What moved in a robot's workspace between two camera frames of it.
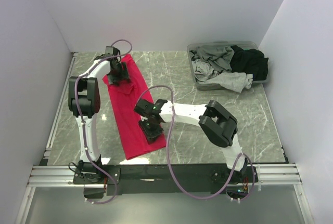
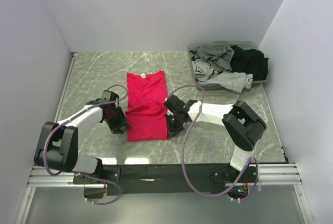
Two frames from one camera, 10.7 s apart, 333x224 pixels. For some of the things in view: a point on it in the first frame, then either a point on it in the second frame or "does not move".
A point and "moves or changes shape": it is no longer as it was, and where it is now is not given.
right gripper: (151, 135) → (173, 131)
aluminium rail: (274, 174) does not move
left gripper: (124, 76) → (115, 128)
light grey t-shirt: (232, 81) does not move
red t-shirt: (125, 95) moves or changes shape
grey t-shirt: (219, 55) does not move
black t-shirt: (251, 61) does not move
